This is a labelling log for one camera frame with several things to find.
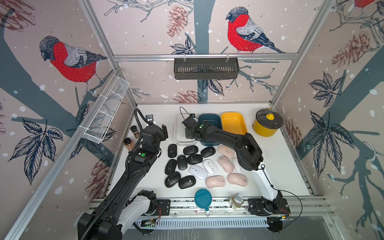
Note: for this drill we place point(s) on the white mouse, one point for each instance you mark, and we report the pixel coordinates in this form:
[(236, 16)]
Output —
[(237, 166), (210, 167), (198, 172)]

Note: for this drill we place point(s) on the pink mouse centre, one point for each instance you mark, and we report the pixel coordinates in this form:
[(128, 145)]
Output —
[(225, 163)]

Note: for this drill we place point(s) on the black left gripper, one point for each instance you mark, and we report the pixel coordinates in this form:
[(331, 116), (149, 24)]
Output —
[(161, 133)]

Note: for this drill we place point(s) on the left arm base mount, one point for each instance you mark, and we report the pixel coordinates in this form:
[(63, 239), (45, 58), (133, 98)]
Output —
[(163, 207)]

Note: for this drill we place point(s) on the white storage box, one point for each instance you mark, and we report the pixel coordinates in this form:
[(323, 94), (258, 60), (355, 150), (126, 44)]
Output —
[(180, 132)]

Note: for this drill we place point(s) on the yellow storage box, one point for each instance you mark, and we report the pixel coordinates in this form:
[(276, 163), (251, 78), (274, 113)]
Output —
[(234, 122)]

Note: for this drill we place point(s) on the spice jar dark lid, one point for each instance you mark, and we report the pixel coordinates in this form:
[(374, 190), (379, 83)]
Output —
[(135, 131)]

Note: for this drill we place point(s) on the black mouse centre small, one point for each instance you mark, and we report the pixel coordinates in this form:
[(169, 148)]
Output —
[(182, 162)]

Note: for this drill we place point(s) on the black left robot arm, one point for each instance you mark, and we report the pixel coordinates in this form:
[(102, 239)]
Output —
[(110, 220)]

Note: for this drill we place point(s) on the pink mouse bottom left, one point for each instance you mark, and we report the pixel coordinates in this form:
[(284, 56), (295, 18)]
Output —
[(215, 182)]

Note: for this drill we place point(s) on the glass lid yellow knob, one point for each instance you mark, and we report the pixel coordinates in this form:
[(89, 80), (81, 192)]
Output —
[(269, 119)]

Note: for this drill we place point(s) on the teal round lid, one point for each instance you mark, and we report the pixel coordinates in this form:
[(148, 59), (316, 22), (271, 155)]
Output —
[(203, 200)]

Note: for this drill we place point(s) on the pink mouse bottom right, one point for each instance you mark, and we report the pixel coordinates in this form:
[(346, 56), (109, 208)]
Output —
[(237, 179)]

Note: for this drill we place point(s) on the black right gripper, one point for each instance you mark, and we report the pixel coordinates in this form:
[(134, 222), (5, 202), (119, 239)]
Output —
[(187, 132)]

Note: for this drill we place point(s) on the white wire mesh shelf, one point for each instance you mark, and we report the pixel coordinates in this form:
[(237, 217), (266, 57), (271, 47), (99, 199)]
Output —
[(97, 130)]

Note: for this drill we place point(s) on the pink mouse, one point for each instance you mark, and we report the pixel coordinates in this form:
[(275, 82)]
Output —
[(226, 151), (237, 179), (225, 163), (215, 182)]

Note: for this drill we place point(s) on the pink mouse top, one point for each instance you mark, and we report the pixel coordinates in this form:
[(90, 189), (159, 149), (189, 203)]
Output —
[(226, 151)]

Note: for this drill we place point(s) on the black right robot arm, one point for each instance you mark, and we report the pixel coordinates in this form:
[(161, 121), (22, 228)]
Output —
[(250, 157)]

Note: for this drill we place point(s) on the glass jar silver lid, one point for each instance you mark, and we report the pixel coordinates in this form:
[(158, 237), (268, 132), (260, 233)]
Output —
[(236, 201)]

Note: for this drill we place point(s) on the yellow pot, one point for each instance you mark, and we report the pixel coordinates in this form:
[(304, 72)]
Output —
[(262, 131)]

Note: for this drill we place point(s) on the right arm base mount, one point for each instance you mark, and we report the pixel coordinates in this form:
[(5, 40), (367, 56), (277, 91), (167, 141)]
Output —
[(264, 208)]

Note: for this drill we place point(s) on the spice jar brown contents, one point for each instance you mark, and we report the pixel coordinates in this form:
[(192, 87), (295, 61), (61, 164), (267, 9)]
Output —
[(129, 144)]

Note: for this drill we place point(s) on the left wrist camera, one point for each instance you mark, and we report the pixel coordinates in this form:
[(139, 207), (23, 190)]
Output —
[(150, 118)]

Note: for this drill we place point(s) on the teal storage box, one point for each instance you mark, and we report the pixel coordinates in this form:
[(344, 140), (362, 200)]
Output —
[(211, 119)]

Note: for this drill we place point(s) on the black hanging wire basket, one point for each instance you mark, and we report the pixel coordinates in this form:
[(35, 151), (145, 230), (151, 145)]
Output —
[(206, 68)]

